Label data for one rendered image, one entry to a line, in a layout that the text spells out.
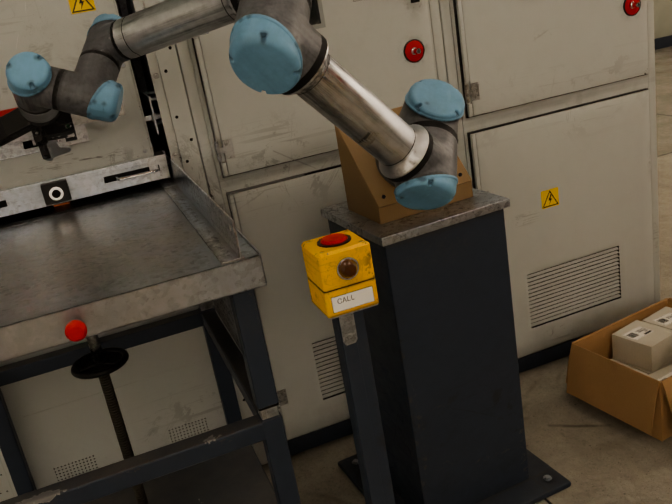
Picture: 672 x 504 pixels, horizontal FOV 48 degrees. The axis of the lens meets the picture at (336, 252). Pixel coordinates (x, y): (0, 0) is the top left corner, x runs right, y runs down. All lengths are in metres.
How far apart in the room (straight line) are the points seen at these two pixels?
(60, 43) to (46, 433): 0.96
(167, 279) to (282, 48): 0.41
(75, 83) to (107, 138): 0.49
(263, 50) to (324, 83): 0.13
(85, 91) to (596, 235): 1.62
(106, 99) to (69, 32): 0.49
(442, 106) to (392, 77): 0.54
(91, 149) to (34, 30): 0.29
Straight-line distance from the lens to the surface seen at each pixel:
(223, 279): 1.25
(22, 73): 1.43
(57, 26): 1.89
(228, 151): 1.88
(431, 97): 1.49
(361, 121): 1.30
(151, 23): 1.43
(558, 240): 2.37
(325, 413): 2.19
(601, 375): 2.19
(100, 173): 1.90
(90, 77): 1.44
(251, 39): 1.17
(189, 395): 2.07
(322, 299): 1.07
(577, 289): 2.48
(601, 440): 2.17
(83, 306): 1.23
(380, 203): 1.59
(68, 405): 2.05
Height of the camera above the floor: 1.24
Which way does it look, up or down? 19 degrees down
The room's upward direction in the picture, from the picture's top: 10 degrees counter-clockwise
